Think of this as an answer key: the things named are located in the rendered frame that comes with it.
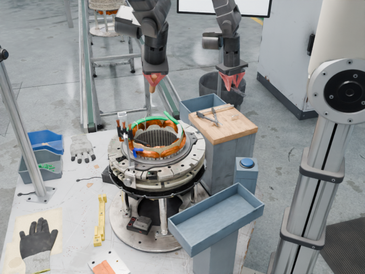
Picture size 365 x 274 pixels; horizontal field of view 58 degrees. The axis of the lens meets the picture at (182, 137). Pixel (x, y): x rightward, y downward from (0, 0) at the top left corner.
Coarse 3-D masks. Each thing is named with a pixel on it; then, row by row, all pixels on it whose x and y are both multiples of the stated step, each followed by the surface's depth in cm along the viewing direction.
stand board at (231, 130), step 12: (216, 108) 134; (192, 120) 129; (204, 120) 127; (228, 120) 127; (240, 120) 127; (204, 132) 122; (216, 132) 120; (228, 132) 120; (240, 132) 120; (252, 132) 123; (216, 144) 118
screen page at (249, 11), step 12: (180, 0) 185; (192, 0) 184; (204, 0) 183; (240, 0) 179; (252, 0) 177; (264, 0) 176; (204, 12) 185; (240, 12) 181; (252, 12) 180; (264, 12) 179
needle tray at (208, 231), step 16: (224, 192) 96; (240, 192) 99; (192, 208) 91; (208, 208) 96; (224, 208) 96; (240, 208) 95; (256, 208) 90; (176, 224) 90; (192, 224) 91; (208, 224) 91; (224, 224) 91; (240, 224) 89; (192, 240) 86; (208, 240) 83; (224, 240) 91; (192, 256) 83; (208, 256) 92; (224, 256) 96; (208, 272) 96; (224, 272) 101
